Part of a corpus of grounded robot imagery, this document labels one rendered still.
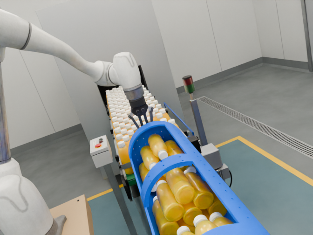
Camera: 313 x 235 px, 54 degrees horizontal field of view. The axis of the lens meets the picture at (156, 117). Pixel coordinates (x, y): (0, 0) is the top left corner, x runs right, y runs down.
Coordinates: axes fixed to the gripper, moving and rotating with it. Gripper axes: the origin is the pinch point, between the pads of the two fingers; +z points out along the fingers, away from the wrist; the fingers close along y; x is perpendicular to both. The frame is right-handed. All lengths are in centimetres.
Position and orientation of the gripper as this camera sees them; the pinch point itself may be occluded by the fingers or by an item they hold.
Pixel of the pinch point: (148, 135)
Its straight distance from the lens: 148.4
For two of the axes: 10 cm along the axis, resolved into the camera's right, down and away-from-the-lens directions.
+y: -9.4, 3.3, -1.0
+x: 2.0, 2.8, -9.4
